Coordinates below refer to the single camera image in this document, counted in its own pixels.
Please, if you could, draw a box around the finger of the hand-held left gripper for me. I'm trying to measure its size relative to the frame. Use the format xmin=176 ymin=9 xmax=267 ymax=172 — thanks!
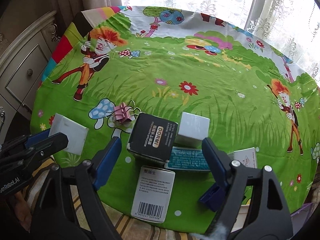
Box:
xmin=0 ymin=132 xmax=69 ymax=170
xmin=0 ymin=129 xmax=50 ymax=155

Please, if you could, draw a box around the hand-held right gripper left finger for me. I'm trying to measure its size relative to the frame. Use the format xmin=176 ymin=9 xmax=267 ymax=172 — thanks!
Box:
xmin=31 ymin=136 xmax=123 ymax=240

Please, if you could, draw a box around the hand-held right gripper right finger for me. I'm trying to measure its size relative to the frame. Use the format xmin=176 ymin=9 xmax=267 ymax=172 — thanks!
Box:
xmin=201 ymin=137 xmax=293 ymax=240

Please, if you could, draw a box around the plain white box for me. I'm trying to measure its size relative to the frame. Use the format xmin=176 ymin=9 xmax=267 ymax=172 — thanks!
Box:
xmin=49 ymin=113 xmax=89 ymax=155

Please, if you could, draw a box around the teal box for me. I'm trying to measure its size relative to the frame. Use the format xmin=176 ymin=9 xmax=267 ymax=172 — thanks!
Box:
xmin=165 ymin=146 xmax=210 ymax=172

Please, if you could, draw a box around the white cube box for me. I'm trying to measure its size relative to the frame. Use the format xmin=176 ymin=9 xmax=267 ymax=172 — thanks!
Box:
xmin=174 ymin=112 xmax=210 ymax=147

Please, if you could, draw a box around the black box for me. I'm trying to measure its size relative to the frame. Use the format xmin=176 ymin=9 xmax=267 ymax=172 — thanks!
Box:
xmin=127 ymin=112 xmax=178 ymax=162

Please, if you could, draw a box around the purple cardboard box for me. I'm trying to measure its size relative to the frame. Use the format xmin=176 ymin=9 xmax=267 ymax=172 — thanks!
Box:
xmin=232 ymin=202 xmax=313 ymax=233

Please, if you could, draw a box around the white box with small print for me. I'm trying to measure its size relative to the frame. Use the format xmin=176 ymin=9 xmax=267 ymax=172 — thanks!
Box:
xmin=234 ymin=147 xmax=258 ymax=168

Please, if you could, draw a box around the blue binder clip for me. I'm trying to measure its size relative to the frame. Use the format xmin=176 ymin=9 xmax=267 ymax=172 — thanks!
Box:
xmin=199 ymin=184 xmax=226 ymax=212

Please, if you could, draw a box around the pink binder clip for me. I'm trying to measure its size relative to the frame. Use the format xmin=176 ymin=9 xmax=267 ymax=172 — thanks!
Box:
xmin=106 ymin=100 xmax=142 ymax=125

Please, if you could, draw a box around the white box with barcode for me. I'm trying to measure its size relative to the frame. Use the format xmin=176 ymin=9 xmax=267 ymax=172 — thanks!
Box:
xmin=131 ymin=165 xmax=175 ymax=222

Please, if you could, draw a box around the cream carved nightstand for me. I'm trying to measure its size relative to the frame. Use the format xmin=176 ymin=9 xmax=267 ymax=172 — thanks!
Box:
xmin=0 ymin=10 xmax=62 ymax=140

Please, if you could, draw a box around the striped beige towel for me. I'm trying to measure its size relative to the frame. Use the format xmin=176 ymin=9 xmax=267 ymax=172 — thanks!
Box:
xmin=26 ymin=155 xmax=208 ymax=240

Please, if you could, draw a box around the green cartoon printed cloth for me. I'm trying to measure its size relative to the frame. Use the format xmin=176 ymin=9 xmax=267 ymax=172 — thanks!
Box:
xmin=31 ymin=5 xmax=320 ymax=234

